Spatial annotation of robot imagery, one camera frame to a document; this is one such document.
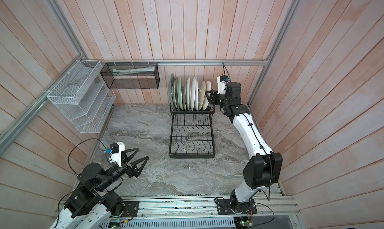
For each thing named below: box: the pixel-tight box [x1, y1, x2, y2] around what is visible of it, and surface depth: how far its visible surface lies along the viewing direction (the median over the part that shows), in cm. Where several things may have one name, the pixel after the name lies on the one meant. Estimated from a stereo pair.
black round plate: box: [182, 82, 187, 111], surface depth 80 cm
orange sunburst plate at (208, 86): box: [202, 80, 212, 111], surface depth 82 cm
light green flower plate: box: [177, 78, 183, 111], surface depth 80 cm
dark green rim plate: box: [194, 77, 199, 111], surface depth 79 cm
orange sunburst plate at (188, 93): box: [186, 76, 190, 111], surface depth 80 cm
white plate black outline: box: [190, 77, 196, 111], surface depth 80 cm
